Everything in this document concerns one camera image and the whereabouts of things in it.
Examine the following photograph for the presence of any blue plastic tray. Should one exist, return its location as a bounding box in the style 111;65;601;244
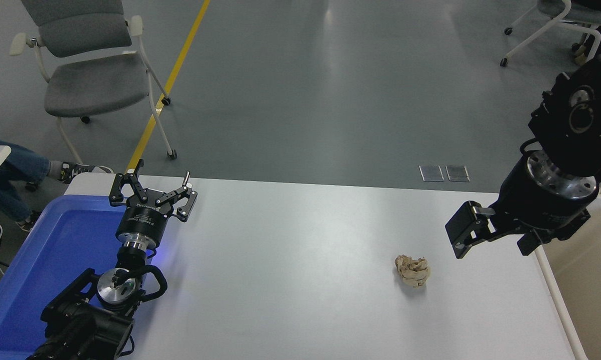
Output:
0;194;154;360

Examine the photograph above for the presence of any seated person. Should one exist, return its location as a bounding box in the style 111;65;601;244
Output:
0;117;114;233

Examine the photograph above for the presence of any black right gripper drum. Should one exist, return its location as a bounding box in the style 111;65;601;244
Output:
494;156;596;235

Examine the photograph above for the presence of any large pale bin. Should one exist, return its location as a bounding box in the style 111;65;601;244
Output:
534;194;601;360

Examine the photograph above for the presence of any tan paper ball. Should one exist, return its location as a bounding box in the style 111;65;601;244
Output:
394;254;431;289

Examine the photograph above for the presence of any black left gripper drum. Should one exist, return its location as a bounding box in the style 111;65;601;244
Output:
115;201;170;249

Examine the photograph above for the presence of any grey chair with armrests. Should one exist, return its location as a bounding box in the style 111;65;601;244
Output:
9;0;178;167

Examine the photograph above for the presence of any grey chair white frame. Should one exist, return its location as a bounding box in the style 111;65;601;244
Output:
499;0;601;68

